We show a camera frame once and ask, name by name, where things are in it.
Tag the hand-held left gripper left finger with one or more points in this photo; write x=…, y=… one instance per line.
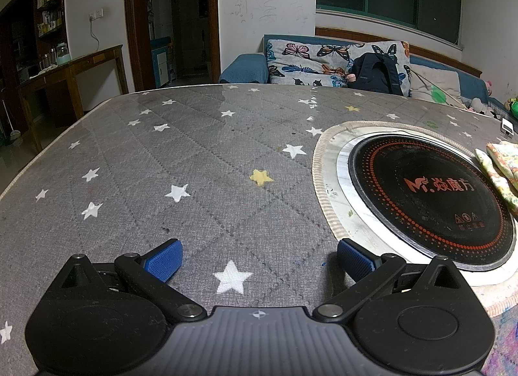
x=164, y=262

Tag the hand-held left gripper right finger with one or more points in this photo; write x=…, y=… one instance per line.
x=356, y=260

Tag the patterned yellow-green towel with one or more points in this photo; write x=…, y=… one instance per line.
x=502, y=175

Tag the black round induction cooktop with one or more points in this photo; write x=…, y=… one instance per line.
x=425, y=214

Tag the grey star-print tablecloth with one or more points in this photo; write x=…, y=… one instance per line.
x=202, y=137

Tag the black backpack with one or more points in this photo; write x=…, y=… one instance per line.
x=374, y=74

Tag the broom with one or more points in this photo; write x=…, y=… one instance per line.
x=14, y=134

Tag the plush toy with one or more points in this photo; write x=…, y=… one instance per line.
x=481, y=106

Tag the blue cabinet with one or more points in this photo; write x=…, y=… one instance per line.
x=160, y=62

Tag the cream cushion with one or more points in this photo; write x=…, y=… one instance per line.
x=441, y=78

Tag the small white device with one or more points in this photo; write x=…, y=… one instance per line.
x=507, y=126

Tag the blue sofa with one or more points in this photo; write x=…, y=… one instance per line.
x=243, y=68

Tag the butterfly print cushion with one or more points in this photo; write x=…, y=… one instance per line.
x=299, y=56

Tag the dark wooden side desk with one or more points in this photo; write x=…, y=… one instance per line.
x=93, y=56

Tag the green ball toy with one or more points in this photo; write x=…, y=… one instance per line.
x=514, y=108

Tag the pink toy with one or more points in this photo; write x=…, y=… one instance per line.
x=490, y=85

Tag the glass jar with lid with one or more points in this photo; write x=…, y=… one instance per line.
x=62, y=55

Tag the dark wooden shelf cabinet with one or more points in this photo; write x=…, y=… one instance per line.
x=36, y=16

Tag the brown wooden door frame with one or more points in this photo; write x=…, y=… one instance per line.
x=135, y=16

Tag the white wall socket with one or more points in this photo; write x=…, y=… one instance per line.
x=96, y=15

